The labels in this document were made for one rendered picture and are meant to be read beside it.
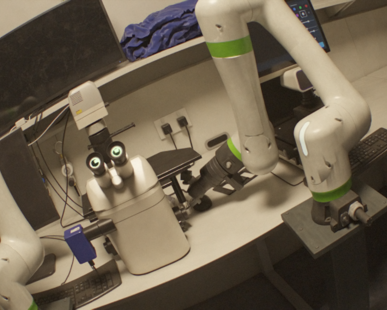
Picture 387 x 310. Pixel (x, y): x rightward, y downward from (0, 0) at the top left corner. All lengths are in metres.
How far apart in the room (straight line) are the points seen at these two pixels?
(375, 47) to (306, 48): 1.50
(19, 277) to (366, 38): 2.22
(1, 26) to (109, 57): 0.70
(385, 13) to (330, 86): 1.69
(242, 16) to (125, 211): 0.59
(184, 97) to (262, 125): 0.85
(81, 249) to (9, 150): 0.47
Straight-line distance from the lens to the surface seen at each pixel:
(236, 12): 1.02
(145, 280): 1.21
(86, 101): 1.30
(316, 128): 0.92
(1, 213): 1.09
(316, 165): 0.95
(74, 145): 1.90
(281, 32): 1.09
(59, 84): 1.74
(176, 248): 1.22
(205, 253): 1.22
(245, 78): 1.06
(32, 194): 1.44
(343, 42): 2.35
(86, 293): 1.26
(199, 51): 2.08
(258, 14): 1.09
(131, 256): 1.21
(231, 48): 1.03
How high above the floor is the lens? 1.35
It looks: 18 degrees down
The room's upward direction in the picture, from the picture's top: 23 degrees counter-clockwise
